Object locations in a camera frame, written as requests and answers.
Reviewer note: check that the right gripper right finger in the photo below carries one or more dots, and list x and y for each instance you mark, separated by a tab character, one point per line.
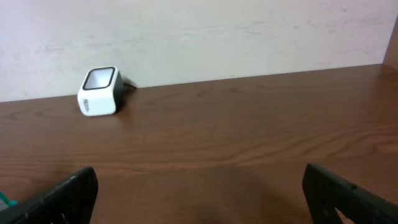
326	193

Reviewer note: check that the white barcode scanner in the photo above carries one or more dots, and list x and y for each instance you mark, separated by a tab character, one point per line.
103	91

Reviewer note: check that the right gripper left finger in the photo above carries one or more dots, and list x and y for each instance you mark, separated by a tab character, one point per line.
71	200

